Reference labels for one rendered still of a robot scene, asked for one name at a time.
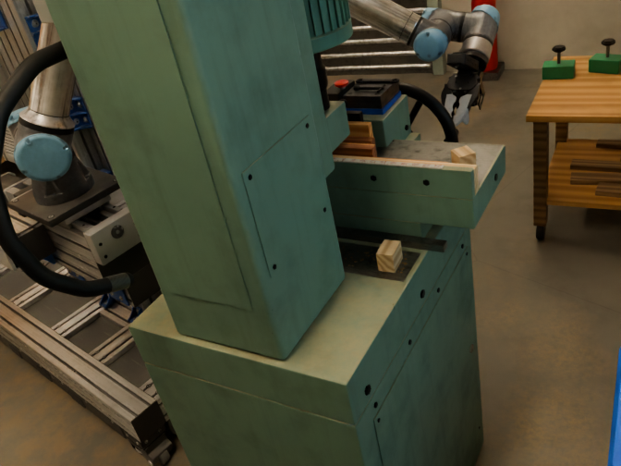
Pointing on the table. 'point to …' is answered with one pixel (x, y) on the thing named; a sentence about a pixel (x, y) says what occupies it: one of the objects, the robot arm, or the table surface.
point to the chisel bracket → (336, 123)
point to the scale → (389, 163)
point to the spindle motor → (328, 23)
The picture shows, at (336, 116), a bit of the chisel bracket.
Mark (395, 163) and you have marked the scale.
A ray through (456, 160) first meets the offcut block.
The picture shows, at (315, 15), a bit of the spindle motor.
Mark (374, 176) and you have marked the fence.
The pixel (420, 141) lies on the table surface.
